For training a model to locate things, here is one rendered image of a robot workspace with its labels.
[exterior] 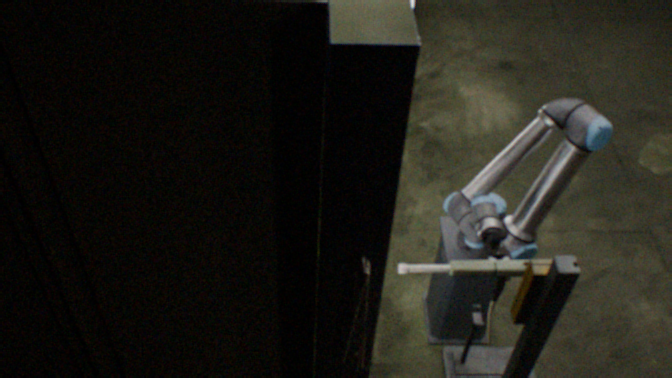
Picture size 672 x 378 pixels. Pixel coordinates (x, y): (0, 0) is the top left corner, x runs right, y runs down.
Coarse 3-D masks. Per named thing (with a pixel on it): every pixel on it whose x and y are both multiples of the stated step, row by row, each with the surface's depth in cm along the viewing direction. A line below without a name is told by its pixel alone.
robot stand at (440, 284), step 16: (448, 224) 325; (448, 240) 319; (448, 256) 312; (464, 256) 313; (432, 272) 350; (448, 272) 317; (432, 288) 351; (448, 288) 323; (464, 288) 321; (480, 288) 322; (432, 304) 351; (448, 304) 331; (464, 304) 331; (480, 304) 331; (432, 320) 351; (448, 320) 341; (464, 320) 341; (432, 336) 355; (448, 336) 352; (464, 336) 352; (480, 336) 353
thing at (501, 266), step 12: (456, 264) 239; (468, 264) 239; (480, 264) 239; (492, 264) 240; (504, 264) 240; (516, 264) 240; (456, 276) 241; (468, 276) 241; (480, 276) 241; (492, 276) 241; (504, 276) 241; (516, 276) 241; (492, 288) 251; (492, 300) 254
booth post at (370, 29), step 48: (336, 0) 149; (384, 0) 150; (336, 48) 139; (384, 48) 140; (336, 96) 148; (384, 96) 149; (336, 144) 158; (384, 144) 159; (336, 192) 170; (384, 192) 171; (336, 240) 184; (384, 240) 184; (336, 288) 200; (336, 336) 219
